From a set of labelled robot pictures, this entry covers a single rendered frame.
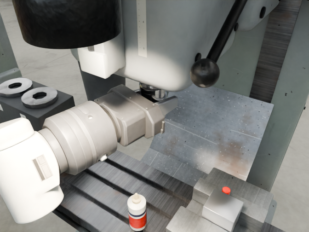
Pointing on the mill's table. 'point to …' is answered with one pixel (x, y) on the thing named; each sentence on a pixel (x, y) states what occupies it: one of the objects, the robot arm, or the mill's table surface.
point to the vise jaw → (191, 223)
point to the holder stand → (31, 101)
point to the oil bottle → (137, 212)
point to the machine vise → (237, 190)
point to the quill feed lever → (215, 50)
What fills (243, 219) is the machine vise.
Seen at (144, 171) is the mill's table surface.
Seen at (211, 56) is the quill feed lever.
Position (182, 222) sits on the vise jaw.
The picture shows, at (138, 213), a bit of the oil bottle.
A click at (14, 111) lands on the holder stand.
